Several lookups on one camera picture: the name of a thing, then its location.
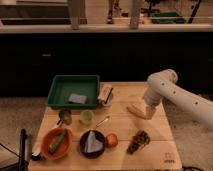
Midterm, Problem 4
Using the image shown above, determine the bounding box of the yellow banana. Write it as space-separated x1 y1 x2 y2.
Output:
127 103 148 119

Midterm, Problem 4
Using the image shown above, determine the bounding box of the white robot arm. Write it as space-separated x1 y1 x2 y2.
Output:
143 69 213 131

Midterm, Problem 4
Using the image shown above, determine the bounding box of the dark grape bunch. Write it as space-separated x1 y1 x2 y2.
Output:
127 130 151 154

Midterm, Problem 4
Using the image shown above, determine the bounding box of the metal spoon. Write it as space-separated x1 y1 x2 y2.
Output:
91 116 110 130

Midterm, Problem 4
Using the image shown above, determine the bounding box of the wooden brush block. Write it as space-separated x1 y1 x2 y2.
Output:
98 84 113 106

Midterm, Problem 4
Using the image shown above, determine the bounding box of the orange fruit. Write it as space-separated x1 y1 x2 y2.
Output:
106 133 118 148

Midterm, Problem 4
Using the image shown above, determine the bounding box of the light green cup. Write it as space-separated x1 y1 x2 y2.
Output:
79 110 94 125

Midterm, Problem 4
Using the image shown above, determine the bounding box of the green plastic tray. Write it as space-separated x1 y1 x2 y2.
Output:
47 75 100 109

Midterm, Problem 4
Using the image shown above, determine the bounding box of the grey folded cloth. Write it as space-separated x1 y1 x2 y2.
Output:
84 131 104 153

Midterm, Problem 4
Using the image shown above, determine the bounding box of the black bowl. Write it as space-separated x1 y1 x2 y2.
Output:
79 130 106 159

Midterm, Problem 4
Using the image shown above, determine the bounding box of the grey sponge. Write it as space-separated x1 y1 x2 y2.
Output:
68 93 87 104

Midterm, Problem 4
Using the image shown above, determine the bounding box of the metal measuring cup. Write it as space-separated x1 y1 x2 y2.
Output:
56 109 72 127

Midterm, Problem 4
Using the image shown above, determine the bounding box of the orange bowl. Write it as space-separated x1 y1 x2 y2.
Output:
41 128 72 160

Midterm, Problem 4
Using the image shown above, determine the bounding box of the green cucumber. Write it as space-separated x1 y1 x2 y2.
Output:
49 129 67 154

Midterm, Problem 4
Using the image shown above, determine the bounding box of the black pole stand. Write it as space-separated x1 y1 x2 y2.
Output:
18 129 27 171

